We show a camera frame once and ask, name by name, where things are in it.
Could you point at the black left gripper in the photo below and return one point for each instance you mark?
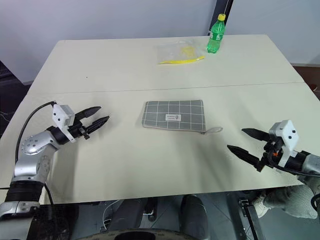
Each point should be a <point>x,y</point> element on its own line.
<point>77,130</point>

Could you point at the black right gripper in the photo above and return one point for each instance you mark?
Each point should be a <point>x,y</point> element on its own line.
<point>272,152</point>

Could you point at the grey checked fabric pouch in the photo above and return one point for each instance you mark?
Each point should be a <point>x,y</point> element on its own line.
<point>172,112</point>

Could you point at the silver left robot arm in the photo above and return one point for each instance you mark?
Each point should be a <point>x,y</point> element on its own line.
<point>30,147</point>

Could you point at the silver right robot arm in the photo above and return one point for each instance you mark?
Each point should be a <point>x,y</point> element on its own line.
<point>312,162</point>

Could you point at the clear yellow-zip plastic bag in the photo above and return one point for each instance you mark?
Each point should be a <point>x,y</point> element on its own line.
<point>172,51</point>

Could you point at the white knitted fabric object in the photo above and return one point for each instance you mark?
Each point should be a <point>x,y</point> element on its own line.
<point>292,200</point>

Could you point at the green plastic soda bottle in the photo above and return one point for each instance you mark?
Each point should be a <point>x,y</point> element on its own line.
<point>215,37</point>

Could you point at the black metal pole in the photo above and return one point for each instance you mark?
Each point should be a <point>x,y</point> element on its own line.
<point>222,15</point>

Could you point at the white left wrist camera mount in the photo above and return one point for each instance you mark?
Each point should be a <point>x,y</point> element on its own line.
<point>58,113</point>

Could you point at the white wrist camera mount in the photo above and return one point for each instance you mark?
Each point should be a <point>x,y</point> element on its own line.
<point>287,135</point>
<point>58,113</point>

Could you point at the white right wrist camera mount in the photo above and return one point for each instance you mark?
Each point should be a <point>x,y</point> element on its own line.
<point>287,135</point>

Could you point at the black metal bracket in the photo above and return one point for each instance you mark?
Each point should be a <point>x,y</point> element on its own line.
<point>252,220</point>

